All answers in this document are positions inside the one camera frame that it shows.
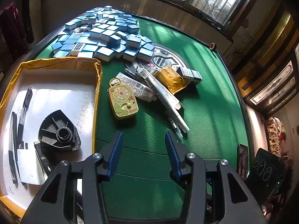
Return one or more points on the maroon cloth on chair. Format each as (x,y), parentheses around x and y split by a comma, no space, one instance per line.
(13,31)

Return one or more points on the white paint marker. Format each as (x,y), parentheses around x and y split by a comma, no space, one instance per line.
(164,96)

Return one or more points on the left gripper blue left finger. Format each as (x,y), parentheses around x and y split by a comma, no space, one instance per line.
(111,154)

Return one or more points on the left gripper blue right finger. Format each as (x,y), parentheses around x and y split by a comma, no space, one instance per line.
(177,157)

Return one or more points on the clear gel pen black grip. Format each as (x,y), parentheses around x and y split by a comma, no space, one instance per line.
(24,110)

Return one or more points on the white ointment tube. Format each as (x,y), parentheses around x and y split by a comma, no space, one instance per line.
(140,90)

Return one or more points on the smartphone on table edge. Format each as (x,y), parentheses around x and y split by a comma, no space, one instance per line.
(242,161)

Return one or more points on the black marker white text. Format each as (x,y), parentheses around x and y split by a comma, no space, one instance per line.
(45,163)

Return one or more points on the white slim pen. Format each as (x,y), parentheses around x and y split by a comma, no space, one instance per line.
(12,139)

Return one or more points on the blue mahjong tile pile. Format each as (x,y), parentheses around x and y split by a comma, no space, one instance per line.
(103,33)

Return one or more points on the yellow cartoon toy case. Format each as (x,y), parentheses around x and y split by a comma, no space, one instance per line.
(122,99)

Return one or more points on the clear capped gel pen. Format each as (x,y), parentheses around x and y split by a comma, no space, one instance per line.
(172,119)

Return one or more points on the black plastic fan part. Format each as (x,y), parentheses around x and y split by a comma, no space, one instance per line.
(58,133)

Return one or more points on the small white green box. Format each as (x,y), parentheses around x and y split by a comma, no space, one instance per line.
(190,76)

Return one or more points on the yellow taped cardboard tray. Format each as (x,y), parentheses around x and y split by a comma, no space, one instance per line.
(48,114)

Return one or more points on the thin black pen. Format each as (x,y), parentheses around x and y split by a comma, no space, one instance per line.
(14,129)

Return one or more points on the white adapter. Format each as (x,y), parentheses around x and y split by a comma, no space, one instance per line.
(29,166)

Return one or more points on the long white marker box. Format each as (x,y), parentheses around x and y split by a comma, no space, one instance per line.
(143,73)

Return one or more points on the orange padded envelope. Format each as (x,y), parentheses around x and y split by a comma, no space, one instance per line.
(170,79)

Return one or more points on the black camera housing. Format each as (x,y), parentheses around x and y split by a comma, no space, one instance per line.
(266,175)

